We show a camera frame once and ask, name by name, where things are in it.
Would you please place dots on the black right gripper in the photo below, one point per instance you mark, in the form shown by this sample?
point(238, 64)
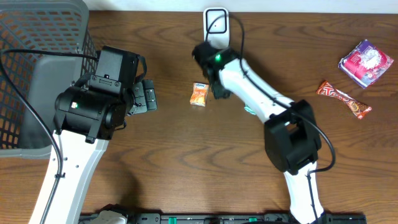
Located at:
point(218, 90)

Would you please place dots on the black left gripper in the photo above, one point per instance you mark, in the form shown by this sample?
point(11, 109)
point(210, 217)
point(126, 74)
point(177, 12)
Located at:
point(148, 94)

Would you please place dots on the orange tissue pack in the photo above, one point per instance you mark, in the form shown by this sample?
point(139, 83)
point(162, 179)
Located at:
point(199, 95)

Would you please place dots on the green flushable wipes pack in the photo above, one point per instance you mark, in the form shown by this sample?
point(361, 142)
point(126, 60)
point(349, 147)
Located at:
point(249, 110)

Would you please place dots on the orange brown candy wrapper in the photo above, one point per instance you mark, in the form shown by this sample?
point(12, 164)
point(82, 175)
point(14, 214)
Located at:
point(359, 109)

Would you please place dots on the purple red snack bag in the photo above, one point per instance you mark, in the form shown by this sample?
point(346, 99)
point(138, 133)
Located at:
point(365, 64)

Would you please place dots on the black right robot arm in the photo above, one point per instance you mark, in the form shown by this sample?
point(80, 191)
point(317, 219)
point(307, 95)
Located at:
point(291, 140)

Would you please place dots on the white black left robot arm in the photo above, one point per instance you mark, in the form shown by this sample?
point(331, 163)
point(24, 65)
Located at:
point(86, 116)

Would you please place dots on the white barcode scanner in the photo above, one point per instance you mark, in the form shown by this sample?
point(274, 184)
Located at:
point(216, 27)

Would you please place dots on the grey plastic mesh basket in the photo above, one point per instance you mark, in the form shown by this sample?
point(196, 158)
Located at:
point(56, 32)

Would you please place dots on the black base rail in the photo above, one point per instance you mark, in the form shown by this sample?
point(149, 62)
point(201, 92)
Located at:
point(278, 218)

